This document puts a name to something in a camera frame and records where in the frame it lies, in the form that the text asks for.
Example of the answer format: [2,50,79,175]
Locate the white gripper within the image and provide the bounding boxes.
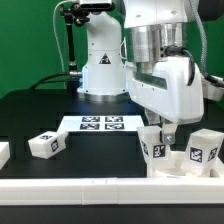
[125,56,224,146]

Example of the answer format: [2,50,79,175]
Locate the white round stool seat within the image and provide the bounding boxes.
[147,151,210,178]

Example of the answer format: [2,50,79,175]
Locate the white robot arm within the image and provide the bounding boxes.
[80,0,224,144]

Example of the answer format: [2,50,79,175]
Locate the white right fence bar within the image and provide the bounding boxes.
[210,158,224,178]

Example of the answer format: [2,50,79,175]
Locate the white fence bar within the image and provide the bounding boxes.
[210,158,224,178]
[0,142,10,170]
[0,178,224,205]

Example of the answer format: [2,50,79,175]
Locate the white front fence bar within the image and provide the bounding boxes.
[0,178,224,205]

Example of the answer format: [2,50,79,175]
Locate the white left fence bar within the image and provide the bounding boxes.
[0,142,10,170]

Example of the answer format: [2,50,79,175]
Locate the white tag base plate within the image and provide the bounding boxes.
[58,115,143,132]

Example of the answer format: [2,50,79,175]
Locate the black cables on table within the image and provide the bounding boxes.
[29,72,83,90]

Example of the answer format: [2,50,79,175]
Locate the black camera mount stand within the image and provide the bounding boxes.
[60,3,90,90]

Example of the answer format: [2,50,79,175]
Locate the grey cable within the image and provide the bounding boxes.
[52,0,79,74]

